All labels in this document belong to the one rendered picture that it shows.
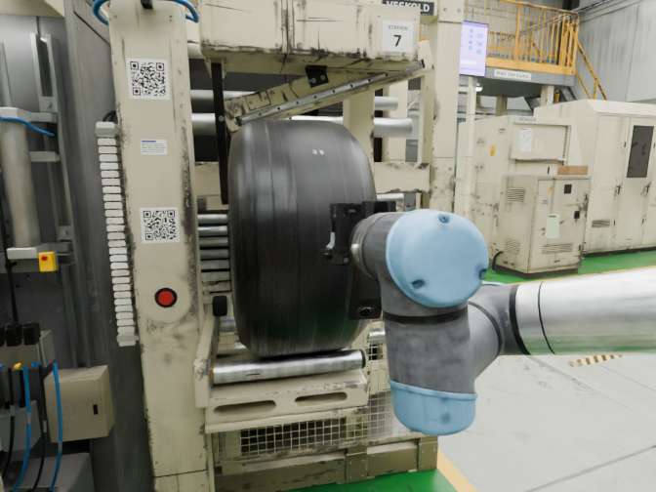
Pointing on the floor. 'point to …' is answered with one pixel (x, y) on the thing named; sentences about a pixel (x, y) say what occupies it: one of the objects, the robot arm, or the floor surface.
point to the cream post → (170, 263)
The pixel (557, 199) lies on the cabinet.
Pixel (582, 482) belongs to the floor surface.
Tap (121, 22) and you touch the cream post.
